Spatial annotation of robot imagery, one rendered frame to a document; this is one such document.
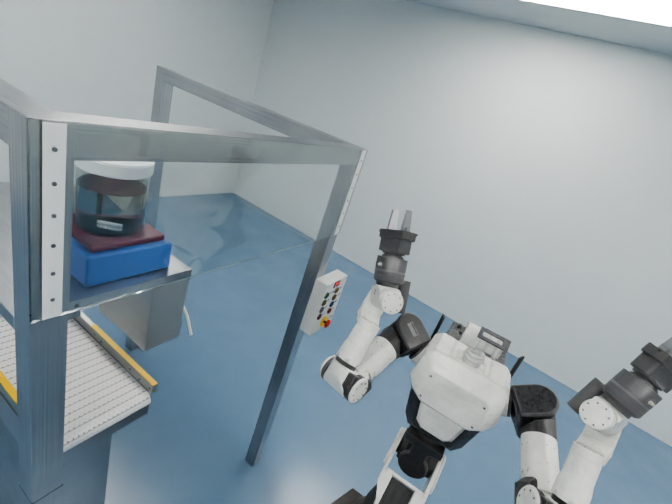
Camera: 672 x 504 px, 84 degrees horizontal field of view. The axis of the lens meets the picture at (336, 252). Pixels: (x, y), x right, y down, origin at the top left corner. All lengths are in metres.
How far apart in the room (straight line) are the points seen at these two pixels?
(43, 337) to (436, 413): 1.01
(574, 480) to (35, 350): 1.14
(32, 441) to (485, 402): 1.07
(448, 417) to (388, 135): 3.62
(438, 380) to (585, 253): 3.08
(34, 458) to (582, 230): 3.94
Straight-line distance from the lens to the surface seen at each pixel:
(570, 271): 4.15
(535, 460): 1.21
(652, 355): 1.10
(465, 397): 1.21
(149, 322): 1.07
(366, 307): 1.11
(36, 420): 0.99
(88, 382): 1.36
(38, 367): 0.90
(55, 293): 0.80
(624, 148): 4.06
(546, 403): 1.27
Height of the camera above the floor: 1.88
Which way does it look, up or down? 23 degrees down
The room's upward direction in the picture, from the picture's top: 19 degrees clockwise
